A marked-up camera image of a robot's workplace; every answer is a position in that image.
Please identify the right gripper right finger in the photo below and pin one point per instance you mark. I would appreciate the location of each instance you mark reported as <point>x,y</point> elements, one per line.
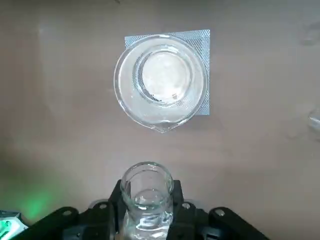
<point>197,225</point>

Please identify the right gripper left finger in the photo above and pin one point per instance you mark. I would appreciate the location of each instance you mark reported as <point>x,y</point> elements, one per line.
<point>95,222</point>

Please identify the clear glass conical flask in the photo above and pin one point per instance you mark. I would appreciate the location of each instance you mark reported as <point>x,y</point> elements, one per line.
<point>147,220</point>

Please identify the large clear glass beaker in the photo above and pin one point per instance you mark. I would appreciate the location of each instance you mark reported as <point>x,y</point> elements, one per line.
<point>125,75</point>

